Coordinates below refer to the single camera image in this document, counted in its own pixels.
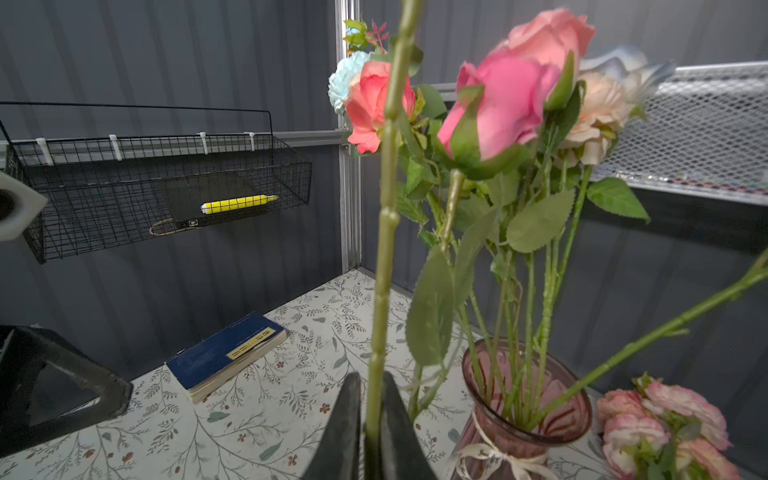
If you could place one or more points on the coral pink rose stem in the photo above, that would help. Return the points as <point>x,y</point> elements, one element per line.
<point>419,173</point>

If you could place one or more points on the black wire wall basket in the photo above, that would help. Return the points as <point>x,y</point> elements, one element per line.
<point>116,174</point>

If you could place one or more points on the red glass vase with ribbon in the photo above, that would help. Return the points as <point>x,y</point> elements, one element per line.
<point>504,438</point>

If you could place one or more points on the peach rose stem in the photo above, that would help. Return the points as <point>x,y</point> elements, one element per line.
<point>577,138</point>

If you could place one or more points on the light pink rose stem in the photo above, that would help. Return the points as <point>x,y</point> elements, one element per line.
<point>388,221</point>

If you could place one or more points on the floral table cloth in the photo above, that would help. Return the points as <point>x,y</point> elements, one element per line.
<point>264,424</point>

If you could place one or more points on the pale pink rose stem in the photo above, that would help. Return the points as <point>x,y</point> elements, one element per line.
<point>672,328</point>

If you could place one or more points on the small pink rosebud stem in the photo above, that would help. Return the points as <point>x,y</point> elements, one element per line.
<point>550,38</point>

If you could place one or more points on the yellow black marker pen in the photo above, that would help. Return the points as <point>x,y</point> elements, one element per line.
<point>229,205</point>

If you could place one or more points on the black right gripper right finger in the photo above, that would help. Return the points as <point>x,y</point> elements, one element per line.
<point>402,457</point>

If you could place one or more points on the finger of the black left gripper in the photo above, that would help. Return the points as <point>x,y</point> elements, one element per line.
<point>50,389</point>

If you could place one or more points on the white mesh wall basket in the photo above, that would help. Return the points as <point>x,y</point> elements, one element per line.
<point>705,135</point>

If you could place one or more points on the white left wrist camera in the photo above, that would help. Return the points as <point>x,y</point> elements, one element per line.
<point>20,205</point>

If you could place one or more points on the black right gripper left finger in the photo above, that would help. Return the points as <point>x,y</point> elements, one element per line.
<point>338,453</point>

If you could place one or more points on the white blue flower spray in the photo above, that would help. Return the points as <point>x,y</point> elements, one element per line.
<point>360,40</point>

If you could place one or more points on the artificial flower bunch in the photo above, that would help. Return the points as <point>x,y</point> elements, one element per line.
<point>660,431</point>

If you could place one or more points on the blue book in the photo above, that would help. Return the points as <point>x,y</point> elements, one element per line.
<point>206,366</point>

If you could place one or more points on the magenta pink rose stem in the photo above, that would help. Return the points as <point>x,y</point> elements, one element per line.
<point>490,140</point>

